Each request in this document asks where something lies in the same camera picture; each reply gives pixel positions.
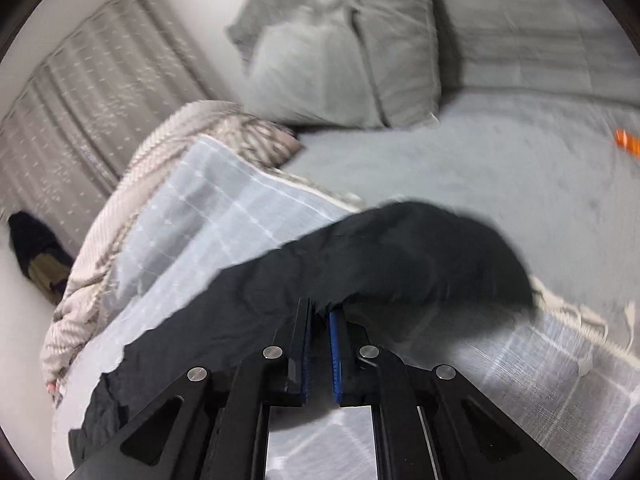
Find black hanging garment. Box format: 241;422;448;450
7;211;73;281

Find small orange item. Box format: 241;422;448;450
614;129;640;157

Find grey bed sheet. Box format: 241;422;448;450
285;87;640;356

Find black puffer jacket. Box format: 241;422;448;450
67;201;536;471

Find grey pillow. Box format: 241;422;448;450
226;0;443;129

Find striped beige duvet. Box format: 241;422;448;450
40;101;303;401

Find grey quilted headboard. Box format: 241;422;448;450
425;0;640;106

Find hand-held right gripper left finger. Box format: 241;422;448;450
67;297;316;480

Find grey dotted curtain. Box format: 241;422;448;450
0;0;213;256

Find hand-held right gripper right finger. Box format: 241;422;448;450
327;307;576;480

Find blue white checkered blanket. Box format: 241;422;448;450
50;135;631;480

